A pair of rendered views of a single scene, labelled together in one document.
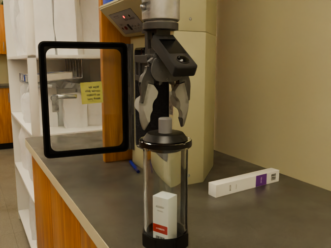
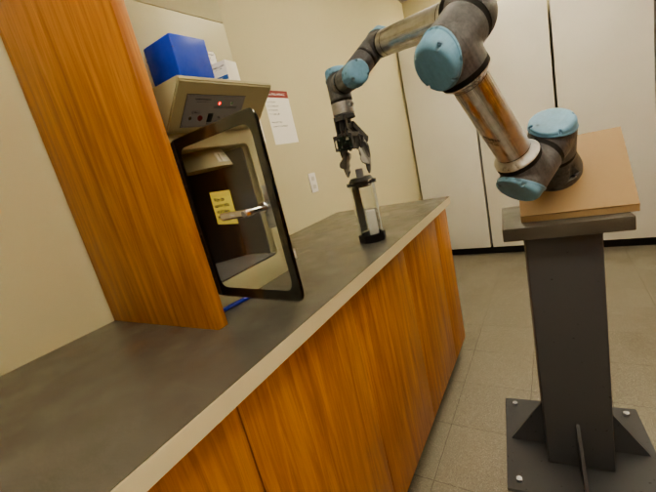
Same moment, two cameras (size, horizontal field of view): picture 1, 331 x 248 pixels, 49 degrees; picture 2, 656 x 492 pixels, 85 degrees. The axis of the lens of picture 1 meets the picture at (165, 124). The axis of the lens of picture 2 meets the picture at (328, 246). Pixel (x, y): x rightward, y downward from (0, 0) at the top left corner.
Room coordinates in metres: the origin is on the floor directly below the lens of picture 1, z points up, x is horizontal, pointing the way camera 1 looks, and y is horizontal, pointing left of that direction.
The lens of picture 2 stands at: (1.49, 1.08, 1.26)
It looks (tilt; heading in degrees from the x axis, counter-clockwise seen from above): 13 degrees down; 243
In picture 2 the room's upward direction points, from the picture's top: 13 degrees counter-clockwise
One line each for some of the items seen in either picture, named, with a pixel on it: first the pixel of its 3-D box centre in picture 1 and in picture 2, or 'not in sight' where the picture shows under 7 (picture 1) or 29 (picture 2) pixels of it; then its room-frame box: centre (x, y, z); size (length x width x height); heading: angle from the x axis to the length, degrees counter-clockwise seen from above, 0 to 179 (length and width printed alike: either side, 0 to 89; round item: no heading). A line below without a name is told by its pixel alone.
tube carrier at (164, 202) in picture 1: (165, 189); (366, 209); (0.73, 0.00, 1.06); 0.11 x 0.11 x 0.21
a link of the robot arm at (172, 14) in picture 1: (159, 13); (344, 108); (0.75, 0.01, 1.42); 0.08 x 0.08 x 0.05
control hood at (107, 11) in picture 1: (133, 17); (221, 106); (1.19, 0.10, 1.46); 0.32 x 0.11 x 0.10; 28
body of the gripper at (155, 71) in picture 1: (158, 54); (347, 133); (0.76, 0.01, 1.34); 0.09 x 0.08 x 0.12; 29
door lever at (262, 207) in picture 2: not in sight; (242, 212); (1.29, 0.36, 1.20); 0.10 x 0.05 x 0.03; 112
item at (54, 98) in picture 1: (55, 103); not in sight; (1.23, 0.37, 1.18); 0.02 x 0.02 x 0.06; 22
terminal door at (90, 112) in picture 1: (86, 99); (233, 217); (1.29, 0.28, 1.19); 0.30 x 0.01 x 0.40; 112
